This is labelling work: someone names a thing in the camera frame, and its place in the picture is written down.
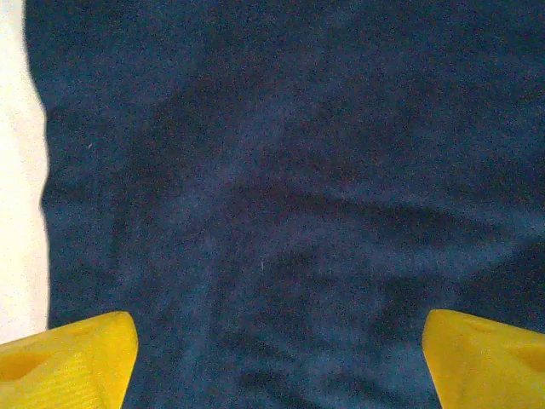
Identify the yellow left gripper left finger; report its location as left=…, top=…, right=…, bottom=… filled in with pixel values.
left=0, top=310, right=139, bottom=409

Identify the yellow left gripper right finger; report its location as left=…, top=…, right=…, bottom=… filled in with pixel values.
left=422, top=308, right=545, bottom=409

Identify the navy blue t-shirt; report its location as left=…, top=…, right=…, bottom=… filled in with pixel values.
left=24, top=0, right=545, bottom=409

